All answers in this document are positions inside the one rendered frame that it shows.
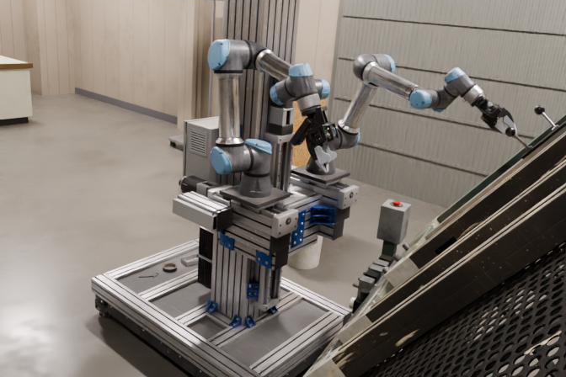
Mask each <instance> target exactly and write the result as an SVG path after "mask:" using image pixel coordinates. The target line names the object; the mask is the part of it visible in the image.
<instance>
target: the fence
mask: <svg viewBox="0 0 566 377"><path fill-rule="evenodd" d="M564 132H566V126H564V127H563V128H562V129H561V130H560V131H559V132H558V133H556V134H555V135H554V136H552V137H551V138H550V139H548V140H547V141H546V142H544V143H543V144H542V145H541V146H539V147H538V148H537V149H536V150H535V151H533V152H532V153H531V154H530V155H528V156H527V157H526V158H524V159H521V160H519V161H518V162H517V163H516V164H515V165H514V166H513V167H511V168H510V169H509V170H507V171H506V172H505V173H503V174H502V175H501V176H499V177H498V178H497V179H495V180H494V181H493V182H492V183H491V184H490V185H489V186H487V187H486V188H485V189H483V190H482V191H481V192H479V193H478V194H477V195H475V196H474V197H473V198H472V199H470V200H469V201H468V202H466V203H465V204H464V205H463V206H462V207H461V208H459V209H458V210H457V211H455V212H454V213H453V214H452V215H450V216H449V217H448V218H446V219H445V220H444V221H442V222H441V223H440V224H439V225H438V226H437V227H435V228H434V229H433V230H432V231H430V232H429V233H428V234H427V235H426V236H425V238H426V239H427V240H428V239H430V238H431V237H432V236H433V235H434V234H435V233H436V232H438V231H439V230H441V229H442V228H443V227H444V226H446V225H447V224H449V223H450V222H451V221H452V220H454V219H455V218H456V217H458V216H459V215H460V214H461V213H462V212H463V211H465V210H466V209H468V208H469V207H470V206H471V205H473V204H474V203H475V202H477V201H478V200H479V199H481V198H482V197H483V196H484V195H485V194H486V193H488V192H489V191H490V190H492V189H493V188H494V187H496V186H497V185H498V184H500V183H501V182H502V181H504V180H505V179H506V178H507V177H509V176H510V175H511V174H512V173H513V172H515V171H516V170H517V169H518V168H520V167H521V166H523V165H524V164H525V163H526V162H528V161H529V160H531V159H532V158H533V157H534V156H535V155H536V154H537V153H539V152H540V151H542V150H543V149H544V148H545V147H547V146H548V145H549V144H551V143H552V142H553V141H555V140H556V139H557V138H559V137H560V136H561V135H562V134H563V133H564Z"/></svg>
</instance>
